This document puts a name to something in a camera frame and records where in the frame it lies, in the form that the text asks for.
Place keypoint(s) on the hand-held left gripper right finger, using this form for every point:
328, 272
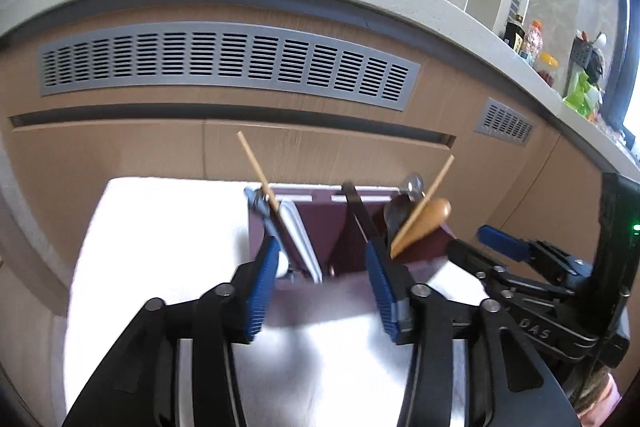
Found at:
382, 297

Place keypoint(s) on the green packet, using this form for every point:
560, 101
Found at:
580, 94

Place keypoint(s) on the maroon utensil holder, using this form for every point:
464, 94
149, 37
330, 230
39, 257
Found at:
320, 227

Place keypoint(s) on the wooden chopstick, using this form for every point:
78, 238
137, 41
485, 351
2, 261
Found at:
255, 164
442, 173

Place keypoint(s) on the orange-capped bottle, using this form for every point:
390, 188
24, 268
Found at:
533, 41

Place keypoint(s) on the white towel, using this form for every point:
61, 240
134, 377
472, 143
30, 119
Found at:
165, 227

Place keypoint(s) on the small grey vent grille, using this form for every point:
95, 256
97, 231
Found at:
504, 122

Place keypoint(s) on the wooden spoon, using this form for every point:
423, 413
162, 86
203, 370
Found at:
432, 214

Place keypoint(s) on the long grey vent grille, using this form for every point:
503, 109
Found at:
225, 62

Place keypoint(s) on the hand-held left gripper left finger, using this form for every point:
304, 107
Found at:
260, 297

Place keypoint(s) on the dark sauce bottle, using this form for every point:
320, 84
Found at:
513, 34

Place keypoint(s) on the white flat utensil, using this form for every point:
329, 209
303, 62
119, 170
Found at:
300, 237

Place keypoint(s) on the wooden cabinet front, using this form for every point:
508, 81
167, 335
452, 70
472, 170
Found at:
150, 147

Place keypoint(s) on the metal utensil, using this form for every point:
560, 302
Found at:
414, 184

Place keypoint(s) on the yellow-lidded jar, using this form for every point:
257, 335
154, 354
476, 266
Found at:
546, 68

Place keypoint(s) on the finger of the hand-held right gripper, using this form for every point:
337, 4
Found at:
505, 241
475, 259

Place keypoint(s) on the dark metal spoon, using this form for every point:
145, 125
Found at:
397, 217

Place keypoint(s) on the grey utensil rack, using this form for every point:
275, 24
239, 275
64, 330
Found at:
587, 57

